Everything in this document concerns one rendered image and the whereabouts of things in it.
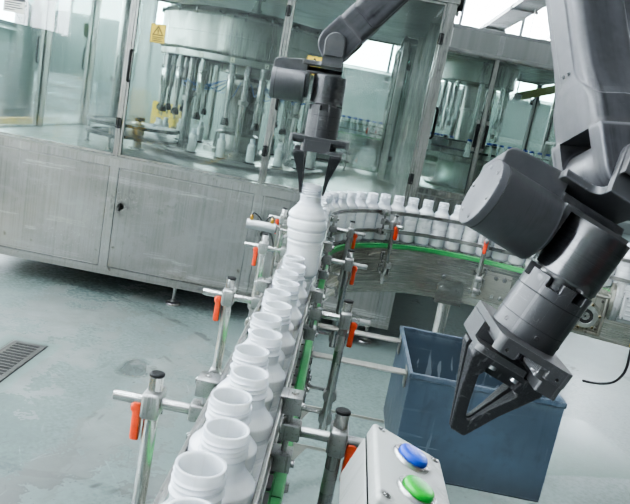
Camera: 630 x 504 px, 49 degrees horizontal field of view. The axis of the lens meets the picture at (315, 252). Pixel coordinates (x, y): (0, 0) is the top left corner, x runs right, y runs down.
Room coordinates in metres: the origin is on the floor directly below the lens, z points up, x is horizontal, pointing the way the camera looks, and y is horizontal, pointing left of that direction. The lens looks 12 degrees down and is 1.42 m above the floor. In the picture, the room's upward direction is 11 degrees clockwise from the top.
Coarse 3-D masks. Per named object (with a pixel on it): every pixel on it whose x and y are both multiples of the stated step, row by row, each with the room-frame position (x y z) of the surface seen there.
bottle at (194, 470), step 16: (176, 464) 0.43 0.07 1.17; (192, 464) 0.45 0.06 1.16; (208, 464) 0.45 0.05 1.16; (224, 464) 0.44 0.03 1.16; (176, 480) 0.43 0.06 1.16; (192, 480) 0.42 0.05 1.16; (208, 480) 0.42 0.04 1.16; (224, 480) 0.44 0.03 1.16; (176, 496) 0.42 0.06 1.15; (192, 496) 0.42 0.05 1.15; (208, 496) 0.42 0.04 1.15
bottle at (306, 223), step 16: (304, 192) 1.20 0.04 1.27; (320, 192) 1.20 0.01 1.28; (304, 208) 1.19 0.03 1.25; (320, 208) 1.20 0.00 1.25; (288, 224) 1.20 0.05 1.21; (304, 224) 1.18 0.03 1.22; (320, 224) 1.19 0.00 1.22; (288, 240) 1.20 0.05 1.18; (304, 240) 1.18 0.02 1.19; (320, 240) 1.19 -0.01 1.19; (304, 256) 1.18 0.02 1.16
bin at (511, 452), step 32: (416, 352) 1.59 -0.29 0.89; (448, 352) 1.59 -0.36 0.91; (416, 384) 1.29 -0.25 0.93; (448, 384) 1.29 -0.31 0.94; (480, 384) 1.59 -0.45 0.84; (352, 416) 1.54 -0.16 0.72; (384, 416) 1.54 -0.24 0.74; (416, 416) 1.29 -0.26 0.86; (448, 416) 1.29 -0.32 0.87; (512, 416) 1.29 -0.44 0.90; (544, 416) 1.28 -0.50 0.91; (320, 448) 1.35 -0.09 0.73; (448, 448) 1.29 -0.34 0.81; (480, 448) 1.29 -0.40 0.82; (512, 448) 1.29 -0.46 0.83; (544, 448) 1.28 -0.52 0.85; (448, 480) 1.29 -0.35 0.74; (480, 480) 1.29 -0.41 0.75; (512, 480) 1.28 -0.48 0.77
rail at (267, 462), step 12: (324, 240) 1.63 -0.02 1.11; (300, 336) 0.92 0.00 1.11; (228, 360) 0.77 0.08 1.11; (228, 372) 0.76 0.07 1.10; (288, 372) 0.76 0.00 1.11; (288, 384) 0.89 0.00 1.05; (204, 408) 0.63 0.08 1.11; (204, 420) 0.63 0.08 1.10; (276, 420) 0.63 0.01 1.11; (192, 432) 0.58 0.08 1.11; (276, 432) 0.74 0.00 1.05; (264, 456) 0.56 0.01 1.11; (264, 468) 0.54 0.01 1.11; (168, 480) 0.49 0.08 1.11; (264, 480) 0.64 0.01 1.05; (168, 492) 0.50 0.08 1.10; (264, 492) 0.62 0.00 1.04
